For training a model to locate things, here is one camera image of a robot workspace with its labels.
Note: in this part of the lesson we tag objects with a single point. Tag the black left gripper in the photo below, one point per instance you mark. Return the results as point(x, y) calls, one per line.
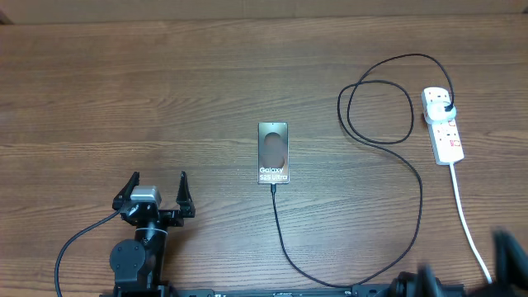
point(174, 219)

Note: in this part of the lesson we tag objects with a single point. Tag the Galaxy smartphone with reflective screen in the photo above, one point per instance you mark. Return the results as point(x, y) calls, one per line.
point(273, 153)

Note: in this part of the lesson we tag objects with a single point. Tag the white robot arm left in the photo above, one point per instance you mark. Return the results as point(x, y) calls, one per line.
point(137, 263)

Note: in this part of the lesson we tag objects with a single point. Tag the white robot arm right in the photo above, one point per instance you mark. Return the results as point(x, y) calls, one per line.
point(333, 224)

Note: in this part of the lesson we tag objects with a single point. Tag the white charger plug adapter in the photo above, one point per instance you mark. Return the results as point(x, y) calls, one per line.
point(436, 113)

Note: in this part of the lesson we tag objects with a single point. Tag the white power strip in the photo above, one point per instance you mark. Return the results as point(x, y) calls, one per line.
point(445, 137)

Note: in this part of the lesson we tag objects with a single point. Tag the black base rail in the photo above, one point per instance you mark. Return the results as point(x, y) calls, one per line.
point(355, 291)

